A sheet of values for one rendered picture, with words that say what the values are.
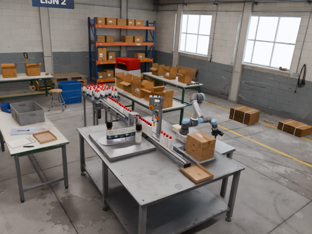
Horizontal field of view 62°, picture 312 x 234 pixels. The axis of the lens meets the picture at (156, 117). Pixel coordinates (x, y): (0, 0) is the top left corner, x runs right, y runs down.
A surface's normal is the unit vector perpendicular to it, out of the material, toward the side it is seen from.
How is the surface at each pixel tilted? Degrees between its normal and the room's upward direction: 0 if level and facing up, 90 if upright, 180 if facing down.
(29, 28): 90
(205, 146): 90
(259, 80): 90
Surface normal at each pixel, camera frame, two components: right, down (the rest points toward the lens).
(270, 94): -0.81, 0.16
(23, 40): 0.59, 0.31
